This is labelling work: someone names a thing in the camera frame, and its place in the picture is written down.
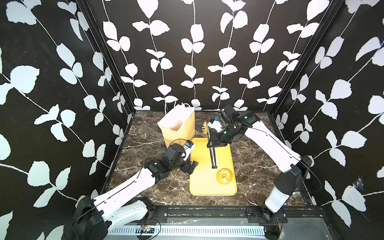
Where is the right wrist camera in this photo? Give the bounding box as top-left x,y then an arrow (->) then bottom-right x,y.
213,105 -> 240,131

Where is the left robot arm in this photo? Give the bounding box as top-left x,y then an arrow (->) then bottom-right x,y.
63,140 -> 198,240

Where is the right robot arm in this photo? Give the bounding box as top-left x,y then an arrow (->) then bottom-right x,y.
203,105 -> 312,219

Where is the yellow plastic tray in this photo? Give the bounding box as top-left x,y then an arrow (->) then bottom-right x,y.
190,138 -> 237,196

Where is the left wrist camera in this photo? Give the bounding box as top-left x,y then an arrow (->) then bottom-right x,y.
182,140 -> 195,161

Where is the black front rail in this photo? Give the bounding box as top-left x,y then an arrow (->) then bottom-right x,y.
145,206 -> 326,225

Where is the small green circuit board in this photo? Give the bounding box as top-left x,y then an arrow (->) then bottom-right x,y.
139,226 -> 155,235

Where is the white slotted cable duct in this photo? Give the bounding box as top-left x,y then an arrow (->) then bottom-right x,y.
108,225 -> 266,238

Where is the brown paper bag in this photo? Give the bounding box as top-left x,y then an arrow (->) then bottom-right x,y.
157,104 -> 195,148

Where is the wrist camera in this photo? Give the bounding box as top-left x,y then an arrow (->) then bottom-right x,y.
213,105 -> 240,131
182,140 -> 195,161

